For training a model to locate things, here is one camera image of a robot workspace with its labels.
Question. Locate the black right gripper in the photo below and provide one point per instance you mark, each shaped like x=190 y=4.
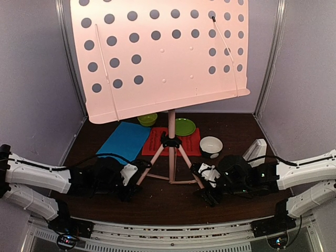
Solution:
x=209 y=197

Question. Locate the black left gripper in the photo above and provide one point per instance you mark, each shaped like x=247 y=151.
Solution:
x=128 y=191

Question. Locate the pink music stand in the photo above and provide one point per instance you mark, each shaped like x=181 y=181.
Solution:
x=142 y=57

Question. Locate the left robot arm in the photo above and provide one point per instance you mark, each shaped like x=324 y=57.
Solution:
x=110 y=173

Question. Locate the red sheet music mat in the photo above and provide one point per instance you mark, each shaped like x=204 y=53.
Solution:
x=190 y=143

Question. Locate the white bowl dark outside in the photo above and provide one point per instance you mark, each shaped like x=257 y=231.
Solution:
x=210 y=147

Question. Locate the blue cloth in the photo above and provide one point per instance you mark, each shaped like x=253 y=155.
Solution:
x=126 y=141

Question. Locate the green plate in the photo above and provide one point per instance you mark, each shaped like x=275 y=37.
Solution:
x=184 y=127

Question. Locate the small green bowl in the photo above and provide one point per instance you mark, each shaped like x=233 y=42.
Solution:
x=147 y=120

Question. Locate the grey metronome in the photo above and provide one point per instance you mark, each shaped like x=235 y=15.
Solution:
x=257 y=149

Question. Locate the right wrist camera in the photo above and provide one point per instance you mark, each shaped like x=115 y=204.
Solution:
x=209 y=174

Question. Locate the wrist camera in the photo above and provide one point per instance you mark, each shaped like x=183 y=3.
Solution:
x=127 y=173
x=209 y=174

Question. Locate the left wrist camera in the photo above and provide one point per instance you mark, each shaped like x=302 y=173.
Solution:
x=127 y=173

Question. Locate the aluminium front rail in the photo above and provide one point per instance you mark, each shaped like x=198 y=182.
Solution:
x=229 y=236

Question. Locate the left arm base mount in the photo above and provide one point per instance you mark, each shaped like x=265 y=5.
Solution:
x=70 y=232

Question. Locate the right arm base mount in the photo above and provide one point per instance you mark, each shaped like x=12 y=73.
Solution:
x=275 y=229

